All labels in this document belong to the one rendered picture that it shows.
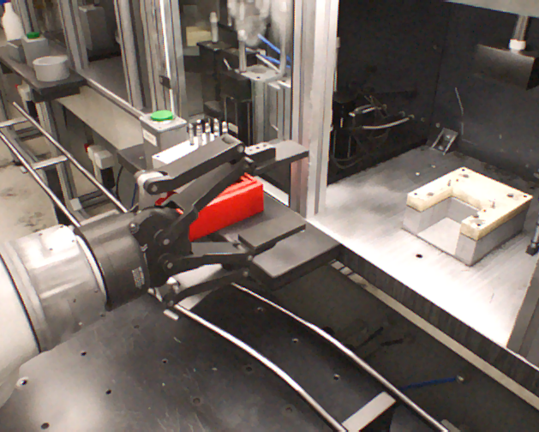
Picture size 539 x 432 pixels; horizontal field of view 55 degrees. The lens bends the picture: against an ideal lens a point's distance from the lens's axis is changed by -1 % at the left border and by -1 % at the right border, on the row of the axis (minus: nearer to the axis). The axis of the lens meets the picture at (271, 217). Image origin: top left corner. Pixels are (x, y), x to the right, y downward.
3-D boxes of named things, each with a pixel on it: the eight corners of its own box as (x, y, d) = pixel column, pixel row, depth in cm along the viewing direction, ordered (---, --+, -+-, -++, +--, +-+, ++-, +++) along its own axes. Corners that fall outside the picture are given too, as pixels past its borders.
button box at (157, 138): (145, 171, 102) (137, 115, 96) (180, 159, 106) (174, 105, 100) (164, 187, 97) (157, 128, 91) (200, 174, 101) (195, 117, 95)
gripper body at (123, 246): (116, 334, 42) (210, 288, 47) (96, 251, 38) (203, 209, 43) (81, 287, 47) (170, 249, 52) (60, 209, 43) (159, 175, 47)
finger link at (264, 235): (254, 247, 52) (254, 253, 52) (307, 223, 56) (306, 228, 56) (237, 233, 54) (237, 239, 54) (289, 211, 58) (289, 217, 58)
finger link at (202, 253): (166, 256, 45) (162, 271, 45) (260, 255, 52) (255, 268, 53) (145, 237, 47) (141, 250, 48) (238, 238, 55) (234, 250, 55)
